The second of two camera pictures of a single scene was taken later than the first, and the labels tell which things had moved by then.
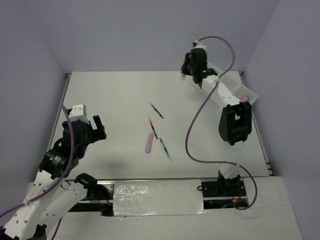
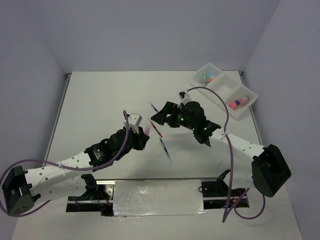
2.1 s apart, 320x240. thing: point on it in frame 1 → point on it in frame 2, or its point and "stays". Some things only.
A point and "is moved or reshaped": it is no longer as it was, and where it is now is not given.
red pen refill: x=153 y=128 is moved or reshaped
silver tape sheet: x=157 y=198 stays
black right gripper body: x=187 y=68 → x=179 y=117
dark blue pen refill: x=157 y=110 stays
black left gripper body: x=94 y=135 → x=136 y=143
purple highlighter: x=148 y=146 → x=147 y=131
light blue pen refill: x=166 y=150 stays
